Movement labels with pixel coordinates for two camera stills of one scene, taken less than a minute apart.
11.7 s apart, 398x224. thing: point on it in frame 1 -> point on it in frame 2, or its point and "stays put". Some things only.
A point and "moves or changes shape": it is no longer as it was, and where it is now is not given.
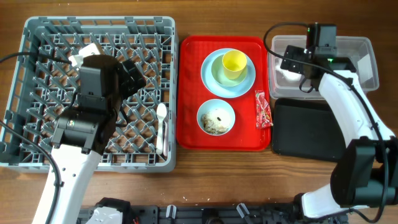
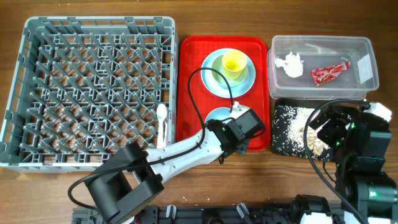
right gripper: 293,53 -> 337,122
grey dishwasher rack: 143,137 stays put
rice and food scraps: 216,121 -> 307,139
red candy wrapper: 263,116 moves or changes shape
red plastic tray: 244,135 stays put
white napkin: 287,74 moves or changes shape
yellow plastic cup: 234,61 stays put
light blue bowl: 222,108 moves or changes shape
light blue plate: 222,91 stays put
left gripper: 130,86 -> 244,146
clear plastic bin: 283,84 stays put
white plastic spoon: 161,110 stays put
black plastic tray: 306,128 stays put
